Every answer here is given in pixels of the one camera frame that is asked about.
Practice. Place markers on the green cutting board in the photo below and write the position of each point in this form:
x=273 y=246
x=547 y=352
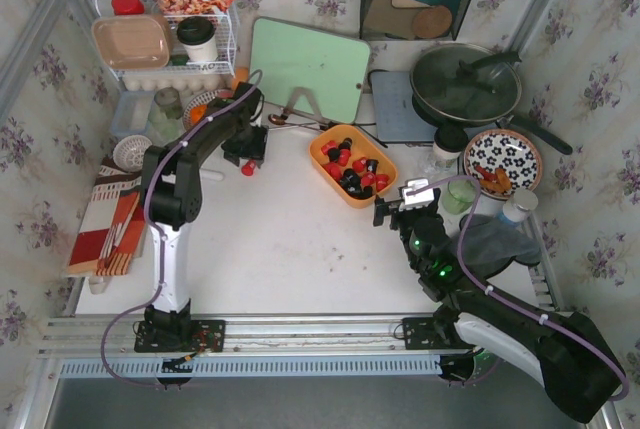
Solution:
x=309 y=70

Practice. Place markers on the grey induction cooker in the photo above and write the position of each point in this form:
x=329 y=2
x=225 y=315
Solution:
x=396 y=120

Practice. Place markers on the white cup black lid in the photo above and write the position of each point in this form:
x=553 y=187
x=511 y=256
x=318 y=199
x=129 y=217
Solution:
x=197 y=35

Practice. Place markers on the clear glass jar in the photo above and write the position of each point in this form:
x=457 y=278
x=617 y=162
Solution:
x=166 y=115

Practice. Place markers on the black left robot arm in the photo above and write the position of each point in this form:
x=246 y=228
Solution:
x=171 y=197

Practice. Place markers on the clear blue rimmed container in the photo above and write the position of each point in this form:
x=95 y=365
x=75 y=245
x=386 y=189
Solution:
x=132 y=114

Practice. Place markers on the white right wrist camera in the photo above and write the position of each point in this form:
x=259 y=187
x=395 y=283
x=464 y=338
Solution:
x=418 y=193

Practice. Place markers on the egg tray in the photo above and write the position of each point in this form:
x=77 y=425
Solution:
x=185 y=85

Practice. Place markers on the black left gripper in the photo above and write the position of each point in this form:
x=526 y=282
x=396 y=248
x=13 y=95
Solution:
x=247 y=147

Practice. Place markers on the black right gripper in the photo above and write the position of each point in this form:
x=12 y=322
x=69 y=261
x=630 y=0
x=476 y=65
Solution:
x=395 y=214

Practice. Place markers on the green translucent cup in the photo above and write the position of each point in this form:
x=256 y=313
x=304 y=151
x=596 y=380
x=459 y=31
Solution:
x=459 y=194

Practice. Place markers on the red coffee capsule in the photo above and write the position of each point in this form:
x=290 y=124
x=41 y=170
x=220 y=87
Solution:
x=249 y=168
x=382 y=181
x=344 y=156
x=360 y=165
x=326 y=148
x=368 y=179
x=333 y=170

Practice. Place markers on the black frying pan with lid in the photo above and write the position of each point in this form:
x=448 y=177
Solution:
x=471 y=86

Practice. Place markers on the red lidded jar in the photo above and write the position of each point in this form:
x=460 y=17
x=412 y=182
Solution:
x=127 y=7

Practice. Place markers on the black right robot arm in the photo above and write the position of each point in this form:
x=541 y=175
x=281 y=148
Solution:
x=566 y=354

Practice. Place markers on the white strainer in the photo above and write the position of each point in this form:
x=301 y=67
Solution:
x=128 y=153

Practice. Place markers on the striped red cloth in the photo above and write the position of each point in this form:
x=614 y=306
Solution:
x=112 y=227

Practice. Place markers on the white wire rack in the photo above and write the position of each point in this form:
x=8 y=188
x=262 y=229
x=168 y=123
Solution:
x=226 y=24

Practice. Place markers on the metal spoon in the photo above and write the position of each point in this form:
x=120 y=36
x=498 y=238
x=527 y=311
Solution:
x=280 y=122

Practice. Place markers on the white blue bottle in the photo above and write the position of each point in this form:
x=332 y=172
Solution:
x=518 y=207

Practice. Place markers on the beige plastic container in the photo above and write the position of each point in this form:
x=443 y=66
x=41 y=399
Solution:
x=137 y=42

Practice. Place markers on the grey cloth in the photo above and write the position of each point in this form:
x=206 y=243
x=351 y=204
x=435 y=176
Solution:
x=490 y=246

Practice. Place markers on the blue flower patterned plate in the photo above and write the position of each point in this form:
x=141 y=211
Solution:
x=502 y=161

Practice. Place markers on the bowl with fruit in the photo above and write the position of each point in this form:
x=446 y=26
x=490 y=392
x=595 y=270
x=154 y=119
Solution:
x=196 y=108

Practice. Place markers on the small cup black lid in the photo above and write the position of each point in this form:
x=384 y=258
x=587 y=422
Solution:
x=449 y=142

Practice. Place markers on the orange plastic storage basket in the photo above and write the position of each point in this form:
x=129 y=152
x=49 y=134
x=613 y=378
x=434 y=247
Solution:
x=362 y=147

